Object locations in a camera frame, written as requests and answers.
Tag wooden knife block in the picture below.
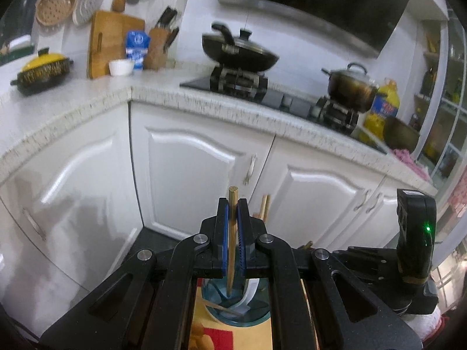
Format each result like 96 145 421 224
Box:
144 27 170 70

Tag steel stockpot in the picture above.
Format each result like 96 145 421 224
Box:
321 62 380 112

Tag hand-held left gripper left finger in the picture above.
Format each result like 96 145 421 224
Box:
38 197 230 350

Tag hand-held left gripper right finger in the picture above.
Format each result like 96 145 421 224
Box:
236 197 422 350

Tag small white bowl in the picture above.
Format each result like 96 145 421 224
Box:
108 58 135 77

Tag white spoon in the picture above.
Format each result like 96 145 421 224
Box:
233 278 262 310

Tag yellow-lidded black casserole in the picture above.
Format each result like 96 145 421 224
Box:
10 47 74 96

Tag black wok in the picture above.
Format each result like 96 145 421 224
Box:
202 23 280 74

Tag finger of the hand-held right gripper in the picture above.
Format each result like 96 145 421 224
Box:
333 246 399 282

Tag yellow oil bottle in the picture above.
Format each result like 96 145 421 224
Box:
359 77 401 145

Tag bamboo steamer basket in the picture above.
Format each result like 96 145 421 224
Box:
35 0 77 27

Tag metal bowl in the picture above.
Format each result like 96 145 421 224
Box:
383 116 421 154

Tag black burner grate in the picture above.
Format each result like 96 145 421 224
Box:
209 66 269 103
309 95 360 136

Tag green and white container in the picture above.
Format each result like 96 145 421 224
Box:
0 34 36 67

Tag blue and white bag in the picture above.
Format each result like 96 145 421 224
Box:
126 30 151 71

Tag teal glass jar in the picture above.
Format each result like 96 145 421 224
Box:
200 276 272 327

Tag metal cabinet handle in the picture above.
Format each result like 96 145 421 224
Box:
245 155 258 186
353 190 371 212
21 208 47 242
368 192 384 214

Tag white-framed glass cabinet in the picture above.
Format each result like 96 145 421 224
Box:
412 17 467 191

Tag person's right forearm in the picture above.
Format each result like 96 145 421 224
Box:
403 311 450 340

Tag white cabinet door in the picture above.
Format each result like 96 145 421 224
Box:
255 135 388 254
0 102 144 292
129 102 276 242
0 193 93 338
365 174 438 252

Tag metal steamer plate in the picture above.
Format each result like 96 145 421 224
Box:
72 0 107 26

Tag pink cloth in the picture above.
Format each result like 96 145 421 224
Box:
392 148 433 183

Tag wooden cutting board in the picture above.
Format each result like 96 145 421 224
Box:
86 9 146 80

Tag black range hood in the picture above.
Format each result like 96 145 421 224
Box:
217 0 417 59

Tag black glass cooktop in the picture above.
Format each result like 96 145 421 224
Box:
180 75 388 154

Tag glass wok lid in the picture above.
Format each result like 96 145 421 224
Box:
219 28 273 58

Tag black-handled knife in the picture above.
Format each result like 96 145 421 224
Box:
156 5 179 30
163 27 180 54

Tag colourful patterned mat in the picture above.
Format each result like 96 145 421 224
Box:
187 277 311 350

